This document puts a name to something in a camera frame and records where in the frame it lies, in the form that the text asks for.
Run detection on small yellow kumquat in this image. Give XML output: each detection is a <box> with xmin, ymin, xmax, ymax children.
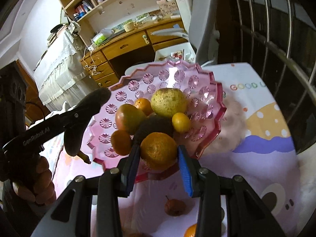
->
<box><xmin>172</xmin><ymin>112</ymin><xmax>191</xmax><ymax>133</ymax></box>

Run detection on dark avocado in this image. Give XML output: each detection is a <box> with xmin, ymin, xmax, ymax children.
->
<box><xmin>133</xmin><ymin>115</ymin><xmax>174</xmax><ymax>144</ymax></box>

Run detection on small orange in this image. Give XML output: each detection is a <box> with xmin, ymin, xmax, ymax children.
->
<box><xmin>134</xmin><ymin>98</ymin><xmax>153</xmax><ymax>116</ymax></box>

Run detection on yellow pear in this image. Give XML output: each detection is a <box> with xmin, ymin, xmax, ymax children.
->
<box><xmin>150</xmin><ymin>88</ymin><xmax>187</xmax><ymax>118</ymax></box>

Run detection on dark overripe banana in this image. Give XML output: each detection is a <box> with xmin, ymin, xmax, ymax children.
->
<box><xmin>64</xmin><ymin>118</ymin><xmax>91</xmax><ymax>164</ymax></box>

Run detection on person's left hand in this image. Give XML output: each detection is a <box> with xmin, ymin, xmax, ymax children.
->
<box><xmin>12</xmin><ymin>156</ymin><xmax>56</xmax><ymax>205</ymax></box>

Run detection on small red fruit upper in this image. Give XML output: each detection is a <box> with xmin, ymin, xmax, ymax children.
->
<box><xmin>165</xmin><ymin>196</ymin><xmax>186</xmax><ymax>217</ymax></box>

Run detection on wooden door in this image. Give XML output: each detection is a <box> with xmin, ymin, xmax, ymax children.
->
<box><xmin>16</xmin><ymin>60</ymin><xmax>50</xmax><ymax>122</ymax></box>

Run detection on lace covered cabinet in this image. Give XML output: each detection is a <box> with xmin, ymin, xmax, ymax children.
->
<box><xmin>34</xmin><ymin>29</ymin><xmax>99</xmax><ymax>111</ymax></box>

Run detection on wooden desk with drawers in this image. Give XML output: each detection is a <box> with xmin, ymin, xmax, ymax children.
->
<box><xmin>80</xmin><ymin>18</ymin><xmax>186</xmax><ymax>87</ymax></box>

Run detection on cartoon printed tablecloth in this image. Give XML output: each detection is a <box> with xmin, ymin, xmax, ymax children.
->
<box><xmin>54</xmin><ymin>63</ymin><xmax>300</xmax><ymax>236</ymax></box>

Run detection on pink plastic fruit bowl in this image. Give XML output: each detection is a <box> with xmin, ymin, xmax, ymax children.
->
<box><xmin>81</xmin><ymin>60</ymin><xmax>226</xmax><ymax>170</ymax></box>

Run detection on green tissue pack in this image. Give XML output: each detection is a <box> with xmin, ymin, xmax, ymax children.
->
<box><xmin>92</xmin><ymin>33</ymin><xmax>107</xmax><ymax>46</ymax></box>

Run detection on wooden bookshelf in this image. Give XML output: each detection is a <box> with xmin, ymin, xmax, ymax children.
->
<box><xmin>59</xmin><ymin>0</ymin><xmax>159</xmax><ymax>43</ymax></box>

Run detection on white storage bin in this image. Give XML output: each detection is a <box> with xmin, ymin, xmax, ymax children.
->
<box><xmin>154</xmin><ymin>49</ymin><xmax>195</xmax><ymax>63</ymax></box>

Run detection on grey office chair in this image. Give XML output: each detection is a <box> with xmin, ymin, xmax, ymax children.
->
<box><xmin>153</xmin><ymin>0</ymin><xmax>220</xmax><ymax>68</ymax></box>

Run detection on metal window grille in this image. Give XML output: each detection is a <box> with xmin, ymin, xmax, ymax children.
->
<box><xmin>222</xmin><ymin>0</ymin><xmax>316</xmax><ymax>129</ymax></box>

